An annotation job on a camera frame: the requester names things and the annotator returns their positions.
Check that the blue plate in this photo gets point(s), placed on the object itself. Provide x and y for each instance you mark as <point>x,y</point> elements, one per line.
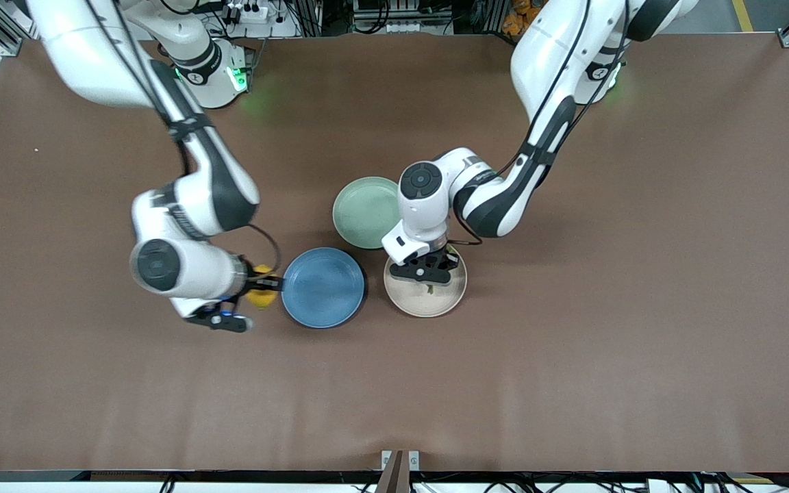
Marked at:
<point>322,287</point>

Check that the white power strip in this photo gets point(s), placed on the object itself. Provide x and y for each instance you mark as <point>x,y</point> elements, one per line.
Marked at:
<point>247,12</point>

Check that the metal table edge bracket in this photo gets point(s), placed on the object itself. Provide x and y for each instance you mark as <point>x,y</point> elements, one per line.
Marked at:
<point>400,469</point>

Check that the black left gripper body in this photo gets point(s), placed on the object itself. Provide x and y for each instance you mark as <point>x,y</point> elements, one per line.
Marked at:
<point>446,259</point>

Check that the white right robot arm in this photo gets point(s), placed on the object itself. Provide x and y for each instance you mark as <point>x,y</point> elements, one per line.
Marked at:
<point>182,212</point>

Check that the bag of orange fruit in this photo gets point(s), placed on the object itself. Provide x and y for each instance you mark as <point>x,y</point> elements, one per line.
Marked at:
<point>519,14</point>

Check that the yellow lemon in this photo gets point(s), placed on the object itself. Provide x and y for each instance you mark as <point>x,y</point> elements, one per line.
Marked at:
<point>261,298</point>

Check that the pale green plate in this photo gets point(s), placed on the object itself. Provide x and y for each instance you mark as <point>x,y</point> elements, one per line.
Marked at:
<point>364,212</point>

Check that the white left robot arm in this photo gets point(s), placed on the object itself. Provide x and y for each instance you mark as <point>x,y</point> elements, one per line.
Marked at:
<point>504,198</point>

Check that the beige plate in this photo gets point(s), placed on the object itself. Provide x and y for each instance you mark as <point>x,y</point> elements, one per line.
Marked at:
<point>429,305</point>

